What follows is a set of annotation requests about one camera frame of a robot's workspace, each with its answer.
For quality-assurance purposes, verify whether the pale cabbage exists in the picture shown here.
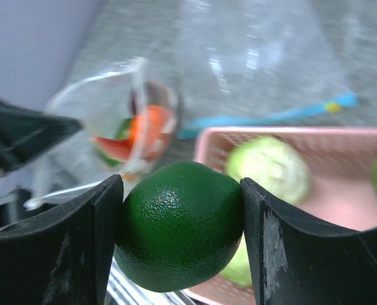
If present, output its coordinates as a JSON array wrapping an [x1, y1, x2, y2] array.
[[220, 235, 252, 287], [225, 136, 311, 205]]

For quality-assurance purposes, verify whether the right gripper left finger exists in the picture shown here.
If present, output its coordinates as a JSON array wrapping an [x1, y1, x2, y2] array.
[[0, 174, 123, 304]]

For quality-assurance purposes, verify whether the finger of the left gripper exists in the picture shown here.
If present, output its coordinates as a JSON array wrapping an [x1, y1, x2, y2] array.
[[0, 100, 82, 177]]

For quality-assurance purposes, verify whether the dark red apple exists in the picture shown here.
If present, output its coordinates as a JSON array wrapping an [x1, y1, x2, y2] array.
[[130, 81, 169, 116]]

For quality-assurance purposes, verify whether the blue zipper clear bag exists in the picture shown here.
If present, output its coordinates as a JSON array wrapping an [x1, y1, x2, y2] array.
[[176, 1, 358, 139]]

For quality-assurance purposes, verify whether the dotted clear zip bag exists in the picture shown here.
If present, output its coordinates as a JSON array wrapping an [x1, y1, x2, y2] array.
[[24, 57, 182, 209]]

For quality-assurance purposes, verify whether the dark green avocado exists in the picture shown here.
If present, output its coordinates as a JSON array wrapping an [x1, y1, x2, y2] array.
[[114, 161, 244, 292]]

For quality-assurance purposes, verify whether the pale cabbage upper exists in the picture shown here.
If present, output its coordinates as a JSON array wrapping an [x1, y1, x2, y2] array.
[[225, 136, 311, 205]]

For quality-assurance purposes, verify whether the watermelon slice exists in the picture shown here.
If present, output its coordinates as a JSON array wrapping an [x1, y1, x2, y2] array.
[[91, 118, 134, 167]]

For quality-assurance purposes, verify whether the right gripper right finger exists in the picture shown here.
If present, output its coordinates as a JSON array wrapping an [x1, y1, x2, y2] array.
[[240, 178, 377, 304]]

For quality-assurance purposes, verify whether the pale cabbage lower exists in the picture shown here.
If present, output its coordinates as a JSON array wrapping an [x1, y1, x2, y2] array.
[[220, 235, 252, 287]]

